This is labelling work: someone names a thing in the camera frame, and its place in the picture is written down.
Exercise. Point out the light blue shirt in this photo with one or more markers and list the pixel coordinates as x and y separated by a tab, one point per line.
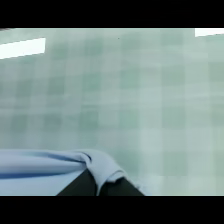
36	166

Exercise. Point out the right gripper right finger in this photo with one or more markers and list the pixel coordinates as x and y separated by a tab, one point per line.
121	189

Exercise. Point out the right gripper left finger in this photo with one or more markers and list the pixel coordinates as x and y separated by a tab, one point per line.
81	187

